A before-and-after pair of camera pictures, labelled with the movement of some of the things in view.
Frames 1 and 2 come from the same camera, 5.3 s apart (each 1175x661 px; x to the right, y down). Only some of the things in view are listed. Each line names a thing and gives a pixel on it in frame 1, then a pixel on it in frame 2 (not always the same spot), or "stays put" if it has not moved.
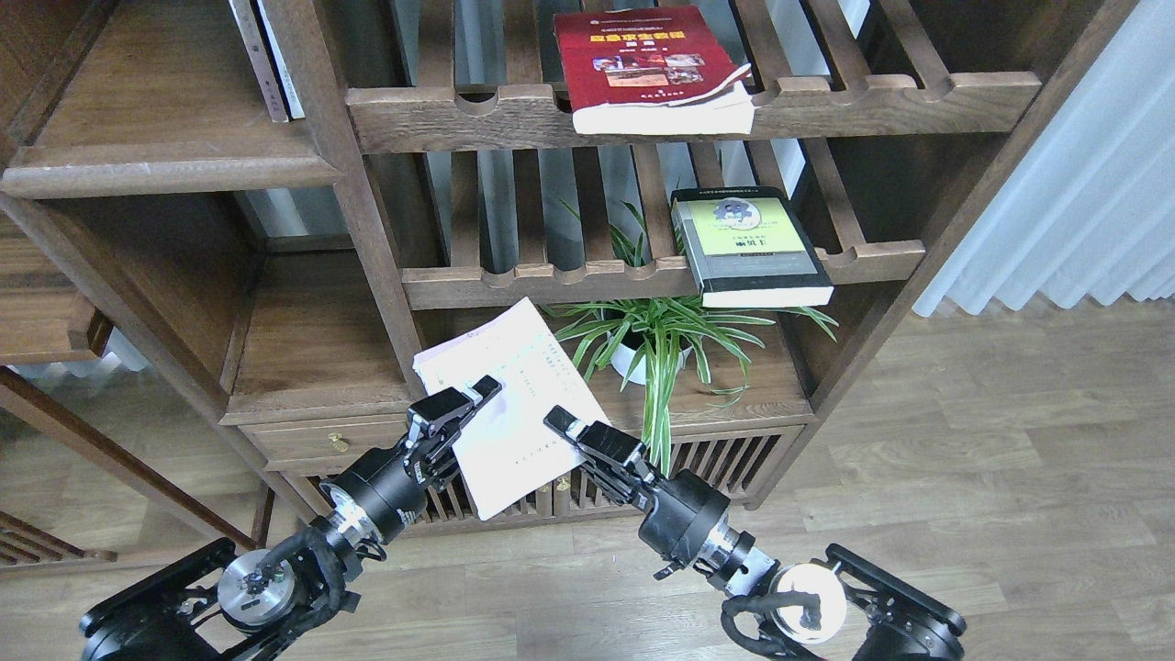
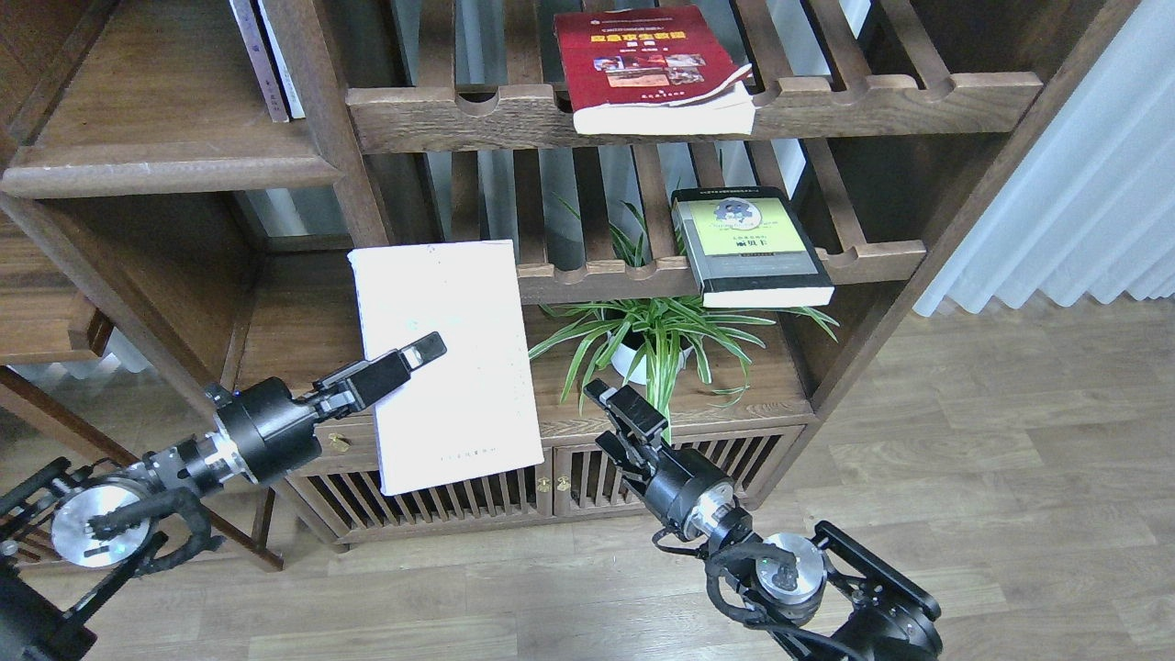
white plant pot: [625, 360] stays put
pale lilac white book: [506, 450] -> [471, 413]
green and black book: [750, 247] stays put
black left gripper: [380, 494] -> [264, 431]
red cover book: [652, 71] stays put
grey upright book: [249, 28] stays put
